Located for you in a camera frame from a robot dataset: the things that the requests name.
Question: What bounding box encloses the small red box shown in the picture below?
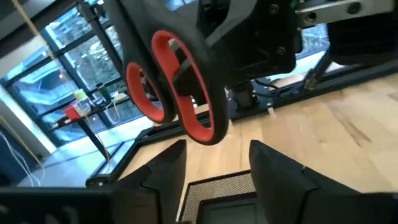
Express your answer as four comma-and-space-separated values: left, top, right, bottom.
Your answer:
64, 105, 81, 121

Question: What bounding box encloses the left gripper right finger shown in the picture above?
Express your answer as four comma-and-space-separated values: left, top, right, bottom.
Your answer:
249, 139, 360, 224

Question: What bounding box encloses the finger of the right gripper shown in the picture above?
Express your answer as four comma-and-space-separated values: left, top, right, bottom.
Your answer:
172, 0, 301, 97
328, 14, 398, 66

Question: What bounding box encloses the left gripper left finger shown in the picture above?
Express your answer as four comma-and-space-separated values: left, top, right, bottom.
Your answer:
109, 139, 187, 224

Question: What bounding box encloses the yellow hanging cord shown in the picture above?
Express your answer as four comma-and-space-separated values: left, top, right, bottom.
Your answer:
11, 0, 111, 162

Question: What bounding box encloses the black mesh desk organizer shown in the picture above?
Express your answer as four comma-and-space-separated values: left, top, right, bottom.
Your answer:
177, 169, 268, 224

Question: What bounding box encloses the black side table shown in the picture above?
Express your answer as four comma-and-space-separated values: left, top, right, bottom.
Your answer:
46, 90, 134, 162

